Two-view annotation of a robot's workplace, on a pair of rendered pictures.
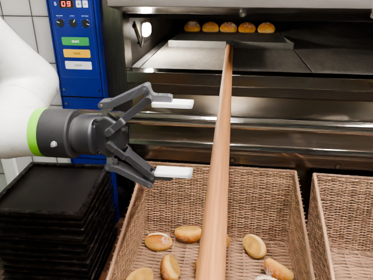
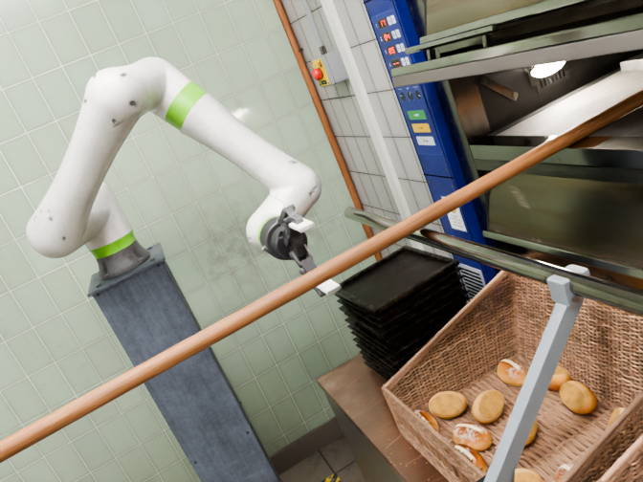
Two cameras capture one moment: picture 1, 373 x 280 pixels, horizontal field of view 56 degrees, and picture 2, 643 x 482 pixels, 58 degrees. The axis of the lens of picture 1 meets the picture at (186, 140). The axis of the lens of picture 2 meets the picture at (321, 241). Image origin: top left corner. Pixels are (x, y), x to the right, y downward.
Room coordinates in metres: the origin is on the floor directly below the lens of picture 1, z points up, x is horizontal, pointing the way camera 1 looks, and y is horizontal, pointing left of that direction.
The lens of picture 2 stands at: (0.20, -0.96, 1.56)
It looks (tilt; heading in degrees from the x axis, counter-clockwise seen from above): 18 degrees down; 68
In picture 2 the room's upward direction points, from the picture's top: 23 degrees counter-clockwise
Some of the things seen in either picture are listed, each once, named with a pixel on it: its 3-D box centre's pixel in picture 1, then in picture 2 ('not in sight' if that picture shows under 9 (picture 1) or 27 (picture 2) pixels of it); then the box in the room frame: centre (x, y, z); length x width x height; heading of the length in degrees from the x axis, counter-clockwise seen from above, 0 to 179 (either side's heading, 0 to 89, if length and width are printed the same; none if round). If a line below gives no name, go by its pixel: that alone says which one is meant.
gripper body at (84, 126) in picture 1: (102, 135); (293, 244); (0.59, 0.16, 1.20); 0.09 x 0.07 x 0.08; 83
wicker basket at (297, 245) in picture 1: (212, 238); (527, 386); (0.87, -0.08, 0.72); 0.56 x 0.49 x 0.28; 83
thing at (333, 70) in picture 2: not in sight; (329, 69); (1.19, 0.80, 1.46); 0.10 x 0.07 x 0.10; 83
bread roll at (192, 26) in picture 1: (192, 26); not in sight; (2.12, -0.04, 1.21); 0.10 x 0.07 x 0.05; 85
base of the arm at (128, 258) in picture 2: not in sight; (121, 252); (0.32, 0.79, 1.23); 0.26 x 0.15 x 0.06; 80
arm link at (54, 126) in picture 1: (65, 132); (284, 237); (0.61, 0.23, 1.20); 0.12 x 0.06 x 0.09; 173
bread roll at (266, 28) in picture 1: (266, 27); not in sight; (2.07, -0.45, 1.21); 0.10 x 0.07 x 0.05; 88
